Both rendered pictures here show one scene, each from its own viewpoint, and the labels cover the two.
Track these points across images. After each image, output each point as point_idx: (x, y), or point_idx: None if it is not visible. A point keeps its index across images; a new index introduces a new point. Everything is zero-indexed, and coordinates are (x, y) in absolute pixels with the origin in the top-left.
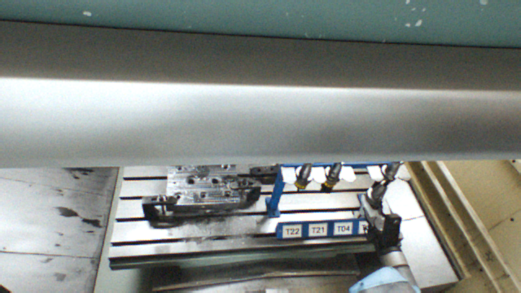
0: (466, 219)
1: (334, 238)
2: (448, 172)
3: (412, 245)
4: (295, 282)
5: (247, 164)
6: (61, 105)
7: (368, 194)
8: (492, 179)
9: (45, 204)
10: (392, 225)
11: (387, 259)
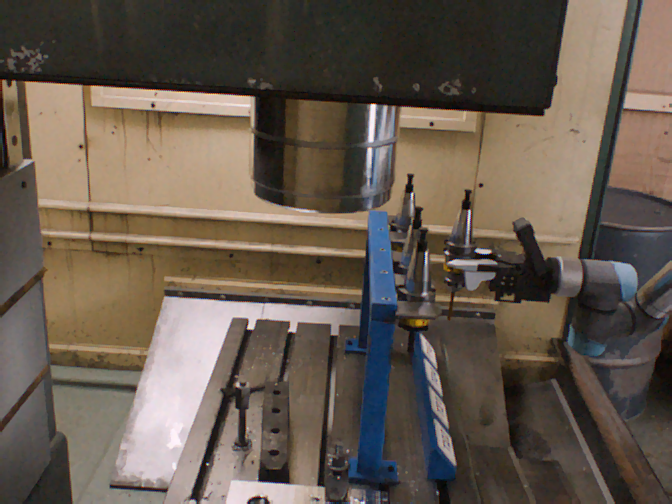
0: (436, 245)
1: (446, 401)
2: (362, 221)
3: None
4: None
5: (219, 496)
6: None
7: (462, 247)
8: (423, 168)
9: None
10: (533, 232)
11: (570, 272)
